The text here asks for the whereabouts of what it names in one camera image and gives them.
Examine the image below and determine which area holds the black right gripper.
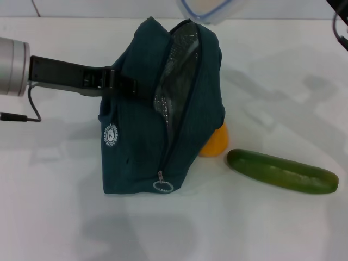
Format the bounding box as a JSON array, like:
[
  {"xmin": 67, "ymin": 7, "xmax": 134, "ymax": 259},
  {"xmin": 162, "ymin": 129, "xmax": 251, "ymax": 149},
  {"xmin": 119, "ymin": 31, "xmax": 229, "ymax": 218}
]
[{"xmin": 327, "ymin": 0, "xmax": 348, "ymax": 16}]

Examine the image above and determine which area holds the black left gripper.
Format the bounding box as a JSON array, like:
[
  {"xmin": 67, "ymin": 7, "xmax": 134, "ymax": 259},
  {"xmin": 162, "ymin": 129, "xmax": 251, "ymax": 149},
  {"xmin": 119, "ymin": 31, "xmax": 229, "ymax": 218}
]
[{"xmin": 28, "ymin": 56, "xmax": 157, "ymax": 100}]

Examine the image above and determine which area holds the dark teal insulated lunch bag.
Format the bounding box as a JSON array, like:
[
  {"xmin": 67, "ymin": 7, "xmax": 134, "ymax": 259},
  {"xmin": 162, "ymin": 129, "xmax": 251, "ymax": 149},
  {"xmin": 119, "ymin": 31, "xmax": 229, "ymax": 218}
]
[{"xmin": 97, "ymin": 16, "xmax": 226, "ymax": 196}]

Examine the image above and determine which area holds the orange pear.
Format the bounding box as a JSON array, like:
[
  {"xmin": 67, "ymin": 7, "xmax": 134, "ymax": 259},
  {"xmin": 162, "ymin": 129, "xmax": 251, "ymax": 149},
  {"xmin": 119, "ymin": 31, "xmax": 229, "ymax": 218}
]
[{"xmin": 200, "ymin": 121, "xmax": 229, "ymax": 158}]

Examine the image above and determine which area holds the clear container with blue-rimmed lid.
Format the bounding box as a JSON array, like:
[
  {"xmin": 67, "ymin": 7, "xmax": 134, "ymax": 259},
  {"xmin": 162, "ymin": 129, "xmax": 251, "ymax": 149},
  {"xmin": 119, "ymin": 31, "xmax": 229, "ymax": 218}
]
[{"xmin": 176, "ymin": 0, "xmax": 245, "ymax": 26}]

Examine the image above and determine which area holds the green cucumber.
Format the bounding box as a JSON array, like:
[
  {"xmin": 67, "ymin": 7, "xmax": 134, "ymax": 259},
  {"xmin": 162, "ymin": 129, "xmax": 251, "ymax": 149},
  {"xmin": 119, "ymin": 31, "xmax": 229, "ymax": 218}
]
[{"xmin": 227, "ymin": 148, "xmax": 340, "ymax": 195}]

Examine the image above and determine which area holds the right arm cable with plug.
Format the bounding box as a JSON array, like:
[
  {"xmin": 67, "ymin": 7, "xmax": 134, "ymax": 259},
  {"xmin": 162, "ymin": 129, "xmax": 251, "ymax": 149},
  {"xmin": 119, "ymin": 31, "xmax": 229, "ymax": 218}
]
[{"xmin": 332, "ymin": 12, "xmax": 348, "ymax": 52}]

